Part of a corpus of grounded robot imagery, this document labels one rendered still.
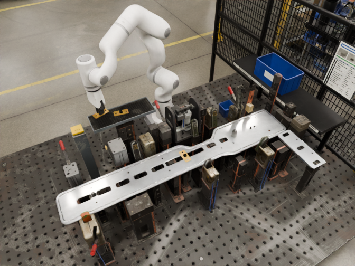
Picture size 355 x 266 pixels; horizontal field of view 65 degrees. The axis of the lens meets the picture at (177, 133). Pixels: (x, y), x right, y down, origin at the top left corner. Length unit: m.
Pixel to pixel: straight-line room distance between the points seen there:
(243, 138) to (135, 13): 0.91
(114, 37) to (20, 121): 2.48
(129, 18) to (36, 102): 2.64
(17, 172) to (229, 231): 1.44
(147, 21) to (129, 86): 2.33
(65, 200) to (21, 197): 0.56
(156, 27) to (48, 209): 1.25
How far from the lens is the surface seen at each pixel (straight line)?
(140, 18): 1.48
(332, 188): 2.05
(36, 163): 2.19
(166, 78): 1.79
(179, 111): 1.58
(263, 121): 1.85
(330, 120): 1.97
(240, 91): 1.75
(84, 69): 1.36
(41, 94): 4.01
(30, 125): 3.61
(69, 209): 1.50
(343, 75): 1.94
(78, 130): 1.59
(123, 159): 1.56
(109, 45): 1.39
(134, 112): 1.62
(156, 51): 1.68
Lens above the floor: 2.24
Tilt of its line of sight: 47 degrees down
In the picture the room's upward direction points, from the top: 1 degrees counter-clockwise
